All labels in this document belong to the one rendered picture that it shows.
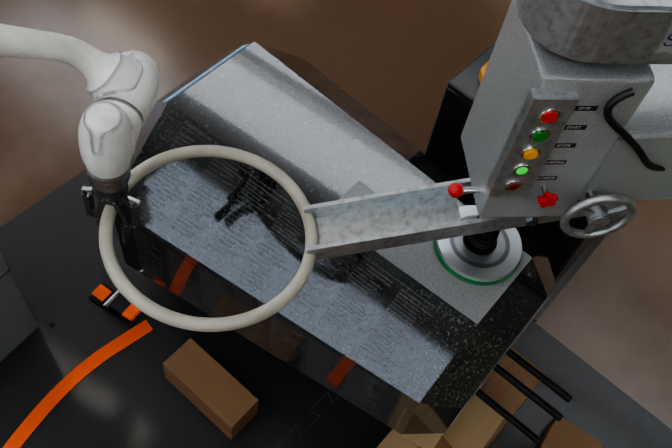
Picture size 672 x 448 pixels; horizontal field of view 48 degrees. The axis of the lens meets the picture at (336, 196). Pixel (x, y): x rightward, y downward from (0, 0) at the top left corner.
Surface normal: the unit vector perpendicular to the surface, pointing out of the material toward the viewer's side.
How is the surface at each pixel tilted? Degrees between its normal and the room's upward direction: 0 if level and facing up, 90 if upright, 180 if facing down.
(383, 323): 45
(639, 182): 90
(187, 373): 0
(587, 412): 0
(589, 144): 90
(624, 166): 90
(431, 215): 16
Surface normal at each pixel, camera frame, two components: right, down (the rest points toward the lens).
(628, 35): 0.08, 0.83
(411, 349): -0.36, 0.04
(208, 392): 0.10, -0.56
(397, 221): -0.18, -0.54
